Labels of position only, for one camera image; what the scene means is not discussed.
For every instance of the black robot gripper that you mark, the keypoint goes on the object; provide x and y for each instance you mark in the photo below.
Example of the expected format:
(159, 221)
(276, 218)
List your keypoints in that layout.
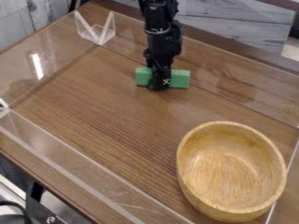
(164, 46)

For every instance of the green rectangular block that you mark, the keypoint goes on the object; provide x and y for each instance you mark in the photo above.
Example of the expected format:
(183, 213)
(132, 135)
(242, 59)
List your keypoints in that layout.
(179, 79)

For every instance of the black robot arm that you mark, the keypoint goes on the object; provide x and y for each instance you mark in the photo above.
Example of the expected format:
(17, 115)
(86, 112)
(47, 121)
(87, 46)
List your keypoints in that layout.
(159, 14)

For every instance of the brown wooden bowl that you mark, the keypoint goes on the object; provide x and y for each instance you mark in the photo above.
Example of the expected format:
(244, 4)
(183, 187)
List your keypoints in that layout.
(231, 171)

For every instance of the black metal table leg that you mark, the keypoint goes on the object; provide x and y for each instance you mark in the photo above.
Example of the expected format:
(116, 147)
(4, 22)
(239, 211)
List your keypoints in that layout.
(33, 197)

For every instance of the clear acrylic corner bracket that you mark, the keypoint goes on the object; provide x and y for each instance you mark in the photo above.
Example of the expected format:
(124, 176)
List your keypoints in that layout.
(99, 34)

